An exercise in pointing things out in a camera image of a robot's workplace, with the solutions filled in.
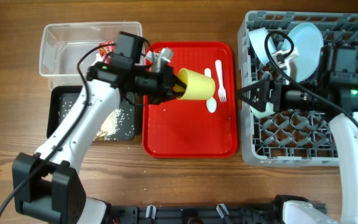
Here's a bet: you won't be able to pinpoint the grey dishwasher rack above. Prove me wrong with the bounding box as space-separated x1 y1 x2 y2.
237 11 358 167

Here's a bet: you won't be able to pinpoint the mint green bowl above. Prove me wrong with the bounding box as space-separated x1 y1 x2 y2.
247 80 273 119

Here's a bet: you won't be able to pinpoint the brown food scraps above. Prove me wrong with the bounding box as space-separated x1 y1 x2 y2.
94 129 108 141

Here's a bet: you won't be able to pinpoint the red serving tray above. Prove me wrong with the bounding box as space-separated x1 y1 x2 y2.
142 41 238 159

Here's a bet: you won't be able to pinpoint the white rice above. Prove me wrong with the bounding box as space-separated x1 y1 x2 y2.
57 99 135 139

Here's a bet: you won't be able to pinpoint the light blue plate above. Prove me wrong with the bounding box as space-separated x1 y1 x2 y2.
285 22 323 83

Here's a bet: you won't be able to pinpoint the white plastic fork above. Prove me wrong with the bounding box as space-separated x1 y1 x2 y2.
215 60 227 103

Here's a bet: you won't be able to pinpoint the white plastic spoon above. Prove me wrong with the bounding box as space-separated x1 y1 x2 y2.
204 68 217 113

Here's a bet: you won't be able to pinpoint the clear plastic bin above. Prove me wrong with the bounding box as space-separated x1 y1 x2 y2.
39 21 143 90

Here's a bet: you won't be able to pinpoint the light blue food bowl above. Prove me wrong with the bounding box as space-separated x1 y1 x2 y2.
249 27 269 65

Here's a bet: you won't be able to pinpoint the black waste tray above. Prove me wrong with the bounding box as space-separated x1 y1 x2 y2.
47 86 135 141

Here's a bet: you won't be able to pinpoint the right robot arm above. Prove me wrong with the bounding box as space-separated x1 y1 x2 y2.
237 46 358 223

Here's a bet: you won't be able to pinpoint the yellow plastic cup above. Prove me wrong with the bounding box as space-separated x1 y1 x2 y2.
177 68 216 100

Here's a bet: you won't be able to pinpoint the red snack wrapper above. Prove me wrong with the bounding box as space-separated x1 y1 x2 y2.
99 40 114 63

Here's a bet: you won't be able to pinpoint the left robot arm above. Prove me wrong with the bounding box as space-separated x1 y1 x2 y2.
10 32 179 223

